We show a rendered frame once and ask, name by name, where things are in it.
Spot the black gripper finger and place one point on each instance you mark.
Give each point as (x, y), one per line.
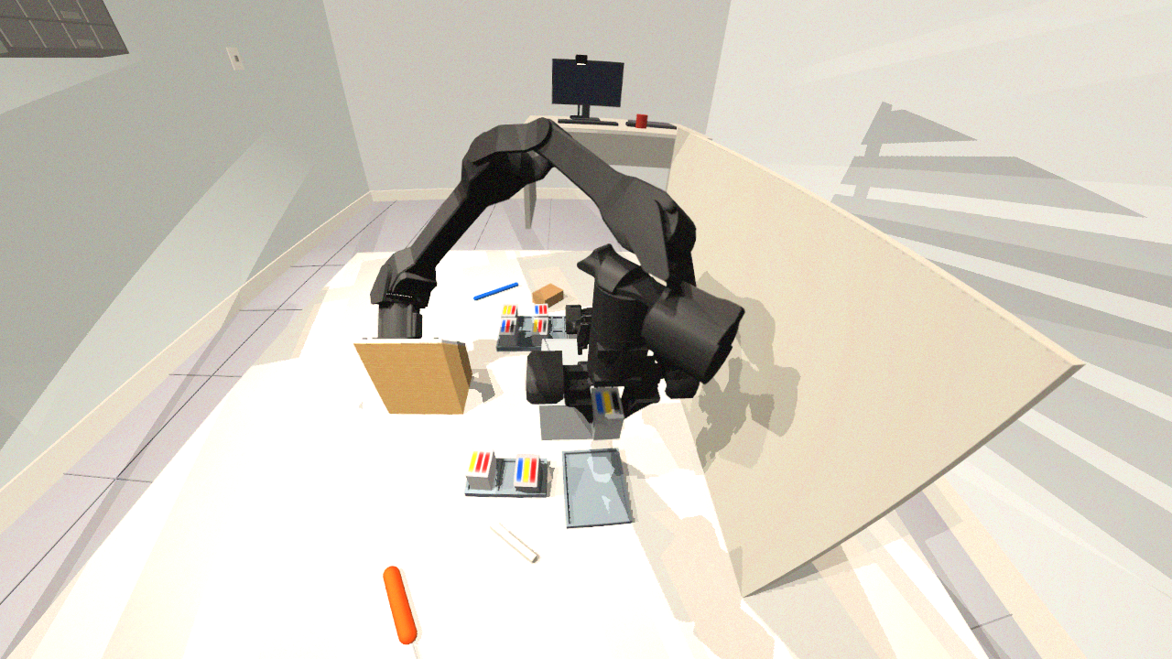
(584, 405)
(634, 401)

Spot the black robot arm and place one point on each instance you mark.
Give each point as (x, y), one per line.
(682, 324)

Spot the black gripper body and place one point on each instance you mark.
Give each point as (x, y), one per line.
(611, 363)

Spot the blue rod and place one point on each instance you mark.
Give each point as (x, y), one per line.
(501, 289)

